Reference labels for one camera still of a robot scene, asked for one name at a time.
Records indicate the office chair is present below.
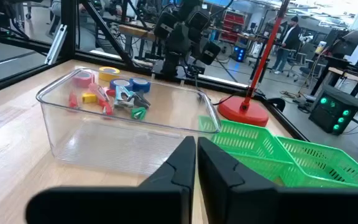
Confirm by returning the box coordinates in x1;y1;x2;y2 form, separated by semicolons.
284;51;309;78

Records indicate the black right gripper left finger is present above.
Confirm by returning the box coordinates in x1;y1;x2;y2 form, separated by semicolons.
25;136;197;224

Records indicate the silver aluminium bracket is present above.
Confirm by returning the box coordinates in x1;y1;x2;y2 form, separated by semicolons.
44;24;68;66

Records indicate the computer tower with blue lights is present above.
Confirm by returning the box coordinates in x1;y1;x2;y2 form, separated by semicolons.
231;45;247;63

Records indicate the computer tower with green lights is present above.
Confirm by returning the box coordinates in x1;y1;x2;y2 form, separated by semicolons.
308;92;358;136

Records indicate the clear plastic bin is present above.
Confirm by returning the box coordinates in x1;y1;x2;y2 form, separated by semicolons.
35;67;222;175

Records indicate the red plastic stapler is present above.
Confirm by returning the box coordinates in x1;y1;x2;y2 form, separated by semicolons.
98;98;114;116
68;90;80;109

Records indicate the pink tape roll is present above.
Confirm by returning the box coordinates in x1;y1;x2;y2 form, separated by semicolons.
72;70;96;89

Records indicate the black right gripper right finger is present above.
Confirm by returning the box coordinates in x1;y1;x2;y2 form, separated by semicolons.
197;136;358;224

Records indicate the wooden workbench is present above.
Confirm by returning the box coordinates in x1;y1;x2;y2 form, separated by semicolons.
118;24;158;42

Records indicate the yellow tape roll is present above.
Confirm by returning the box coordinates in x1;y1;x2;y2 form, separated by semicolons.
98;66;121;82

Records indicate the yellow mini stapler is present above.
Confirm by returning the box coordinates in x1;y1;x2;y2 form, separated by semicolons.
81;93;98;104

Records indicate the red tool cabinet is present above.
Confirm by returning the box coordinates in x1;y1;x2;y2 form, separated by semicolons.
221;10;246;44

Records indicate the green plastic slotted basket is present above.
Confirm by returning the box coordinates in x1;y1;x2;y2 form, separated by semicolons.
198;115;296;187
274;136;358;189

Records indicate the dark grey stapler remover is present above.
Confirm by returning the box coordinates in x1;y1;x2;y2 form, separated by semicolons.
132;91;152;110

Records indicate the green stapler remover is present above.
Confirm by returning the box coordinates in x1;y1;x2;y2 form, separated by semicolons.
131;106;147;121

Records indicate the black computer monitor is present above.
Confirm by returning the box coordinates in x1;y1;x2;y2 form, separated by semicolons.
331;29;358;60

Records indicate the person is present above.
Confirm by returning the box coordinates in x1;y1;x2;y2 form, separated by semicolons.
271;15;301;75

